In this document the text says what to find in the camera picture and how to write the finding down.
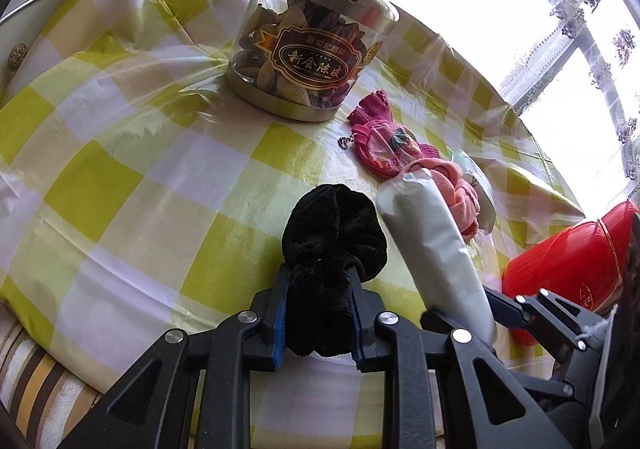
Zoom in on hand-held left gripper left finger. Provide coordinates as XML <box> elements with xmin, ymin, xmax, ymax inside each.
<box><xmin>59</xmin><ymin>265</ymin><xmax>292</xmax><ymax>449</ymax></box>

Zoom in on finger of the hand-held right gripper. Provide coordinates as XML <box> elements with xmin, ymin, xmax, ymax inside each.
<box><xmin>482</xmin><ymin>290</ymin><xmax>608</xmax><ymax>365</ymax></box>

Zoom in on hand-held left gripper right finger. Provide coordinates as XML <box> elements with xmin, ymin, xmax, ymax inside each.
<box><xmin>347</xmin><ymin>269</ymin><xmax>571</xmax><ymax>449</ymax></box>

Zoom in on black fluffy sock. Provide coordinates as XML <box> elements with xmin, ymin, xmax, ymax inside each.
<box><xmin>281</xmin><ymin>184</ymin><xmax>390</xmax><ymax>359</ymax></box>

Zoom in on silver grey pouch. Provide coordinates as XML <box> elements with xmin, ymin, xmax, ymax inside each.
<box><xmin>376</xmin><ymin>168</ymin><xmax>498</xmax><ymax>347</ymax></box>

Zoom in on red thermos flask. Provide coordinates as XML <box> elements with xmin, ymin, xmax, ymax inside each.
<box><xmin>501</xmin><ymin>201</ymin><xmax>640</xmax><ymax>347</ymax></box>

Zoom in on pink cloth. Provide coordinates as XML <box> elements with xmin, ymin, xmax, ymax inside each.
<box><xmin>400</xmin><ymin>144</ymin><xmax>481</xmax><ymax>241</ymax></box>

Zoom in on pink coin purse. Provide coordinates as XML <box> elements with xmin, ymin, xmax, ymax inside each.
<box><xmin>339</xmin><ymin>121</ymin><xmax>418</xmax><ymax>177</ymax></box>

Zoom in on pink knitted glove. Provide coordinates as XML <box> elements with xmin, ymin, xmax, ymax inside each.
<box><xmin>348</xmin><ymin>90</ymin><xmax>393</xmax><ymax>126</ymax></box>

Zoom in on yellow checked plastic tablecloth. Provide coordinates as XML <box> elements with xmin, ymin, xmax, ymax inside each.
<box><xmin>0</xmin><ymin>0</ymin><xmax>588</xmax><ymax>435</ymax></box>

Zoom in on clear jar with metal lid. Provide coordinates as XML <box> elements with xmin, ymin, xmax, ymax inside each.
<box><xmin>225</xmin><ymin>0</ymin><xmax>401</xmax><ymax>122</ymax></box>

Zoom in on white cabinet with brass knob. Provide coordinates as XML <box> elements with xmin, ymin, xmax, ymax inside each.
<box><xmin>0</xmin><ymin>0</ymin><xmax>146</xmax><ymax>94</ymax></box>

